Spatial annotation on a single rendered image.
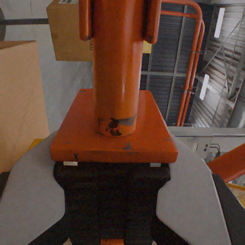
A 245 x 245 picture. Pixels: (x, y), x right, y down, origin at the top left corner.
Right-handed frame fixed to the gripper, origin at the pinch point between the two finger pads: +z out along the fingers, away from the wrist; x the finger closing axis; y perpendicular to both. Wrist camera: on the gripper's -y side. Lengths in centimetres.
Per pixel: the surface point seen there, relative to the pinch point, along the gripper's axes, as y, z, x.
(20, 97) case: 2.5, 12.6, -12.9
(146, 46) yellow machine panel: 64, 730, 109
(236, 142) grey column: 66, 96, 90
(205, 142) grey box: 63, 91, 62
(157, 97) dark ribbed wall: 395, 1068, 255
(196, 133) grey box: 57, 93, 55
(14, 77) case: -0.5, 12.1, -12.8
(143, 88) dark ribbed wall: 337, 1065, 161
